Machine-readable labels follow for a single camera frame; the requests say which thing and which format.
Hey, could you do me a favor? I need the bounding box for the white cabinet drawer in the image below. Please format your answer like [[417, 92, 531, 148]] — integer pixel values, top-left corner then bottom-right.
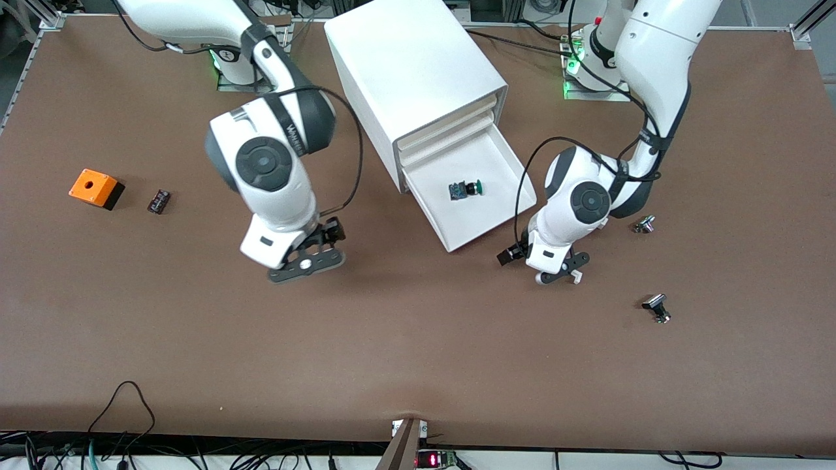
[[396, 95, 507, 152], [398, 111, 497, 169], [400, 121, 538, 253]]

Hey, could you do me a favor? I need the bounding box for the green push button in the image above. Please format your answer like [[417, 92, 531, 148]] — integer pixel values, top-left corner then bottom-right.
[[448, 178, 485, 202]]

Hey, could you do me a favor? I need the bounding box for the small orange black object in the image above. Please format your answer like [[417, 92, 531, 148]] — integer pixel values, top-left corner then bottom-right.
[[69, 168, 126, 211]]

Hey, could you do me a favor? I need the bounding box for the black device red display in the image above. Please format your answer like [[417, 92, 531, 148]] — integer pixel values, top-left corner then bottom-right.
[[415, 449, 458, 470]]

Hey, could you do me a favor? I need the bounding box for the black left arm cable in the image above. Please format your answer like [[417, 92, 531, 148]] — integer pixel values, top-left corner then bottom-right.
[[513, 134, 662, 250]]

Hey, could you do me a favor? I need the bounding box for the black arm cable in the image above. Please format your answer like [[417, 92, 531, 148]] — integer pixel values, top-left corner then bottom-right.
[[258, 85, 364, 226], [513, 134, 662, 250]]

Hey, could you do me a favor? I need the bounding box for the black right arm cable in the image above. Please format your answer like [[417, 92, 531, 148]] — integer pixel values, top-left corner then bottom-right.
[[258, 85, 364, 226]]

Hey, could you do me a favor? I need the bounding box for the black push-button switch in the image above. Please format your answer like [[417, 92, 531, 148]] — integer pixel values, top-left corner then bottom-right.
[[641, 294, 672, 325]]

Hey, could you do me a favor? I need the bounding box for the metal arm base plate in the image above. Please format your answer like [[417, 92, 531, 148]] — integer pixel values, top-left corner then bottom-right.
[[212, 62, 278, 92], [562, 78, 631, 102]]

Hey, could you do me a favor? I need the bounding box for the aluminium frame profile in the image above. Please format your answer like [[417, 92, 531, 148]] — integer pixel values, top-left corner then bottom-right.
[[789, 0, 836, 50], [38, 0, 66, 30]]

